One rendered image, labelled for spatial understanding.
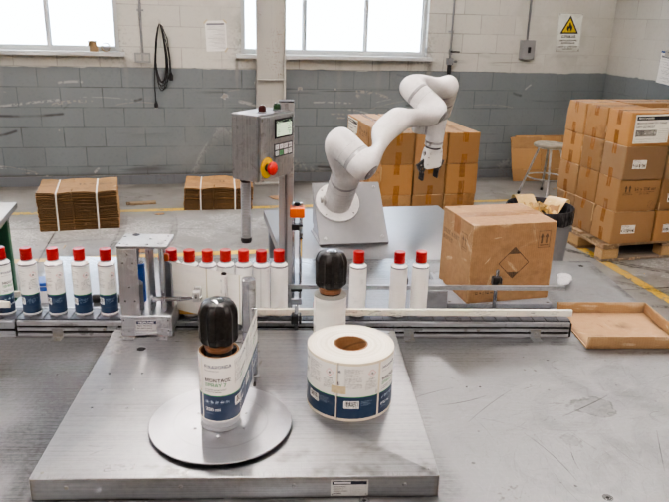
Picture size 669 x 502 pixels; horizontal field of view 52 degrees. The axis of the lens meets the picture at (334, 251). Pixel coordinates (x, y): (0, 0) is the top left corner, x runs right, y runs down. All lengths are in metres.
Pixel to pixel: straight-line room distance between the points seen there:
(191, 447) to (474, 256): 1.17
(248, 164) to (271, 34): 5.48
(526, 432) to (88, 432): 0.98
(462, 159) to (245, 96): 2.74
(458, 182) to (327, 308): 4.05
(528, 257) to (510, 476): 0.98
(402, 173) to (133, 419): 4.18
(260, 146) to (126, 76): 5.56
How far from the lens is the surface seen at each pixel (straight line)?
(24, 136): 7.68
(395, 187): 5.54
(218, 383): 1.48
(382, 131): 2.68
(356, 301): 2.06
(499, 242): 2.30
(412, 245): 2.94
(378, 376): 1.56
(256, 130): 1.94
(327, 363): 1.53
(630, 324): 2.40
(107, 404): 1.70
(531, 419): 1.77
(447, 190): 5.70
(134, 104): 7.48
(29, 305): 2.20
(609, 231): 5.69
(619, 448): 1.74
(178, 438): 1.53
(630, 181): 5.63
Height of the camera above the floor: 1.74
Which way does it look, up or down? 19 degrees down
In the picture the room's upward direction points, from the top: 2 degrees clockwise
